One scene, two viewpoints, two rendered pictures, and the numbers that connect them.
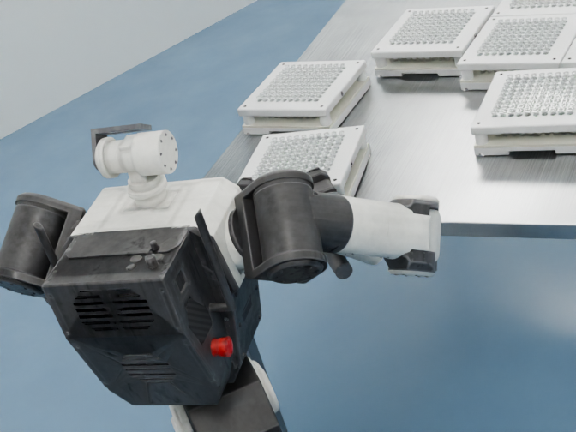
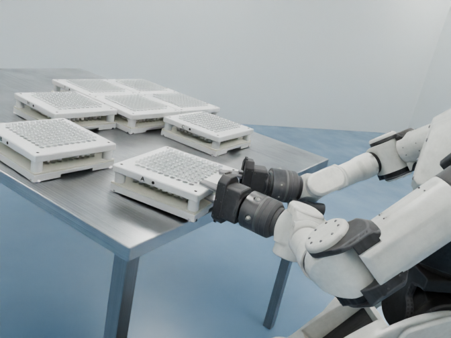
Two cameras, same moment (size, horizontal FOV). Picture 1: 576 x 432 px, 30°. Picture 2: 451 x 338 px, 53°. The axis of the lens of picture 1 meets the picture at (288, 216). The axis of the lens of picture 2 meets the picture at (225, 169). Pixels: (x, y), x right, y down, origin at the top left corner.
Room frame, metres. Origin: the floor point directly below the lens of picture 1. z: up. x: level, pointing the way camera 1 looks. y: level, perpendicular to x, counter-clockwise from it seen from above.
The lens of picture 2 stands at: (1.98, 1.05, 1.32)
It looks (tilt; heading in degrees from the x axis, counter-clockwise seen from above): 20 degrees down; 267
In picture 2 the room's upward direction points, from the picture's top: 12 degrees clockwise
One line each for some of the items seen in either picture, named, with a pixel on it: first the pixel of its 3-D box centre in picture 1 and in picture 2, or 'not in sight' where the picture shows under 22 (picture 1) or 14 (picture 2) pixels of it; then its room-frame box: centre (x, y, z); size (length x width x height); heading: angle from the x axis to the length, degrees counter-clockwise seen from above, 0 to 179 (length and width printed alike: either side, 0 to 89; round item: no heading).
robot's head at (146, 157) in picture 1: (141, 160); not in sight; (1.48, 0.19, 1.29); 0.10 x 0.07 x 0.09; 66
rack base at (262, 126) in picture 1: (307, 105); (49, 153); (2.41, -0.13, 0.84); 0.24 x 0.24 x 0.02; 54
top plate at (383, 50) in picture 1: (433, 32); (66, 104); (2.49, -0.49, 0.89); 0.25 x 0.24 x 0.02; 53
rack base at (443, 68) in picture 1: (436, 49); (65, 117); (2.49, -0.49, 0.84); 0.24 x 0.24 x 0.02; 53
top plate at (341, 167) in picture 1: (300, 161); (179, 170); (2.05, -0.06, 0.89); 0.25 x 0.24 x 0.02; 66
